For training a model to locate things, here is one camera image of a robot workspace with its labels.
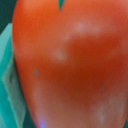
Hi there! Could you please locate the gripper finger with beige pad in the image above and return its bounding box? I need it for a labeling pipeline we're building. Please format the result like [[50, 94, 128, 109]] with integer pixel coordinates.
[[0, 24, 29, 128]]

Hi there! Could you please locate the red toy tomato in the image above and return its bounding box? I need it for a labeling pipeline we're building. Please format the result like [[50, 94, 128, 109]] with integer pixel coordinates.
[[13, 0, 128, 128]]

